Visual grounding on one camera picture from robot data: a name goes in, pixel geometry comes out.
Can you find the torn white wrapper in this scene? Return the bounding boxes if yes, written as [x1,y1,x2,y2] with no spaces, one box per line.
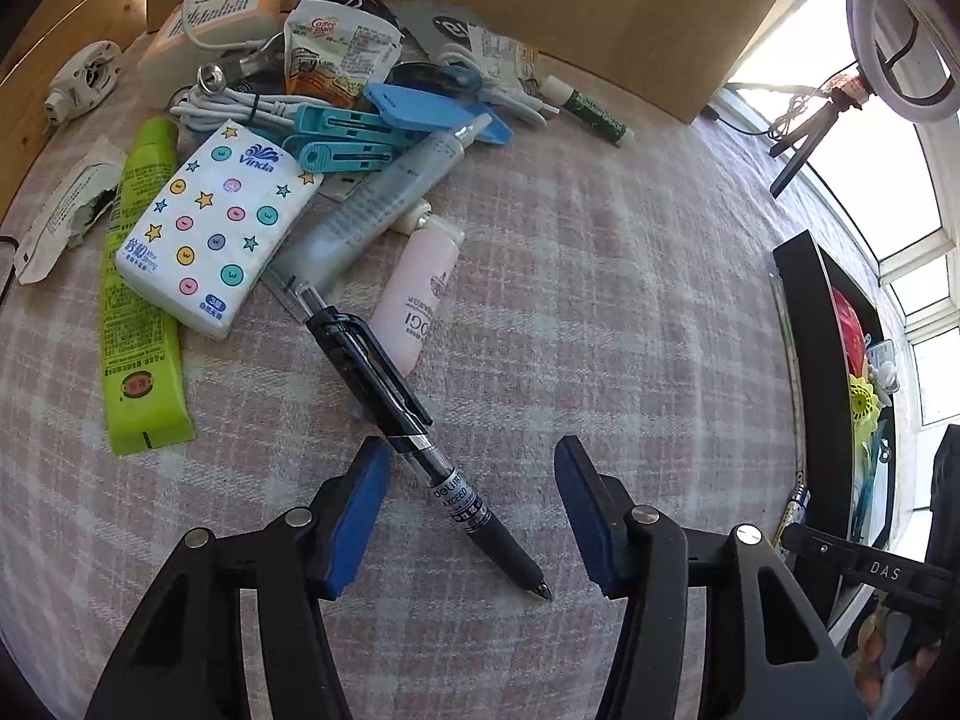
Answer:
[13,146,128,286]

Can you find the blue plastic clothespin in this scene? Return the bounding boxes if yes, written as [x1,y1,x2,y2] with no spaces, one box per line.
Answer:
[295,105,421,145]
[298,135,406,175]

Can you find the yellow plastic item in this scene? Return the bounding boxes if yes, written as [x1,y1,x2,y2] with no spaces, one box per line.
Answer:
[847,373,882,436]

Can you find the brown fibreboard panel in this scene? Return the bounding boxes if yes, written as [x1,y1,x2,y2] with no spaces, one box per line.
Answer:
[146,0,833,125]

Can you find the white tissue pack coloured dots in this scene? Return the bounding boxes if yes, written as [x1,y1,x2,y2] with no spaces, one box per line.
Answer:
[116,120,323,338]

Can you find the clear plastic tube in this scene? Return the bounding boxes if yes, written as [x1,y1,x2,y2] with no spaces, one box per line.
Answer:
[259,116,492,316]

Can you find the pine wood board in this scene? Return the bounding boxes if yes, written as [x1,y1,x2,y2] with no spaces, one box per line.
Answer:
[0,0,151,91]

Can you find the red cloth bag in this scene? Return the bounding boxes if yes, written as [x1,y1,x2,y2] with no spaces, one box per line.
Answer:
[831,291,867,383]

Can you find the white orange coffee sachet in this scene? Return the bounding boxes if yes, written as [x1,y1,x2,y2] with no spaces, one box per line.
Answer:
[283,0,402,110]

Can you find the white tape dispenser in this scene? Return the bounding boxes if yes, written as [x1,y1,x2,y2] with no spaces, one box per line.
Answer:
[43,41,122,125]

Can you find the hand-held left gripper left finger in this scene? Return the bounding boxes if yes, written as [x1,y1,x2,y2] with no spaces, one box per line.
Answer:
[86,436,391,720]

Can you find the black cable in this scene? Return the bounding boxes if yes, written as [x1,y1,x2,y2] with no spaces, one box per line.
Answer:
[705,82,826,140]

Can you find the black storage tray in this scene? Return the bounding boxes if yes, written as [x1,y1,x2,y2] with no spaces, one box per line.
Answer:
[772,231,901,661]

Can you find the white orange box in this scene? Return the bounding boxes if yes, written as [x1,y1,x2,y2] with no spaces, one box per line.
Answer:
[139,0,282,91]

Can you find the pink plaid tablecloth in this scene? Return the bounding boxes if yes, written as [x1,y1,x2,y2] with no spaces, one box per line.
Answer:
[0,0,901,720]

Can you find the white printed sachet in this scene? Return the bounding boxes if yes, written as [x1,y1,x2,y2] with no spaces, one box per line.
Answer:
[472,26,541,91]

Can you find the black tripod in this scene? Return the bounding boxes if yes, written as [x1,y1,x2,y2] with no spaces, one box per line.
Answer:
[769,82,871,200]

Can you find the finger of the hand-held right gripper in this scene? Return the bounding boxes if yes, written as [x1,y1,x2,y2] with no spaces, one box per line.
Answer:
[780,523,826,562]

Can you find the dark blue plastic clip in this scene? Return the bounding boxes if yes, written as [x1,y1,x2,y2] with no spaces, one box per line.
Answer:
[386,64,485,95]

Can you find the black gel pen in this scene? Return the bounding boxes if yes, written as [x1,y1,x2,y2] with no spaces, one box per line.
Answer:
[306,307,554,602]

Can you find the blue flat case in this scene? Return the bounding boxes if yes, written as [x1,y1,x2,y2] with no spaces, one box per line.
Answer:
[364,82,515,145]

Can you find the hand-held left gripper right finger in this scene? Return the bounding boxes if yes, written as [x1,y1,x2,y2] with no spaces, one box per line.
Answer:
[553,435,867,720]

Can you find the lime green tube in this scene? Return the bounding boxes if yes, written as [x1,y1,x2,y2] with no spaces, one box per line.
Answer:
[100,116,197,457]

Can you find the pink plastic bottle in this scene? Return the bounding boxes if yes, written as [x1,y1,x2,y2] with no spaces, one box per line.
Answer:
[371,199,464,377]

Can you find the wrapped disposable chopsticks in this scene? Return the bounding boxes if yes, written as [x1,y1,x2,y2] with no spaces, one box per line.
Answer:
[771,270,809,533]

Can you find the white window frame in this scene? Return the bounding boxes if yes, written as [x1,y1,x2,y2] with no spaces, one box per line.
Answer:
[705,0,960,428]

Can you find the green white lip balm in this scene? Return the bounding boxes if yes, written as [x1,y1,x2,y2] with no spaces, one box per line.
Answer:
[540,75,637,145]

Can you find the white audio cable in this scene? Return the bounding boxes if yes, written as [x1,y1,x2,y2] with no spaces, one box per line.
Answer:
[171,64,301,132]

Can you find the person's right hand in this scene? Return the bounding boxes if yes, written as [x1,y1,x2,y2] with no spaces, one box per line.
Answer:
[855,604,946,698]

